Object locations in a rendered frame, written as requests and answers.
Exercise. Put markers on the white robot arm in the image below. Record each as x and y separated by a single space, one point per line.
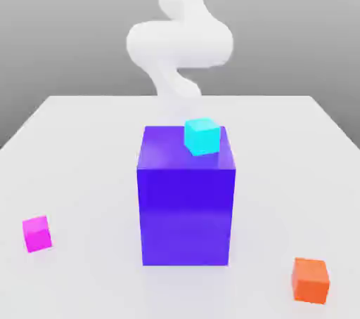
180 43

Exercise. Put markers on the small cyan cube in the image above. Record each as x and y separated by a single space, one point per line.
202 137

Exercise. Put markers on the small magenta cube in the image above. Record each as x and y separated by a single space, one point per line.
37 236

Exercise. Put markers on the small orange cube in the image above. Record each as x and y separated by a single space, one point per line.
310 282

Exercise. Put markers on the large purple box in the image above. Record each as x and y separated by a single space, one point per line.
185 212

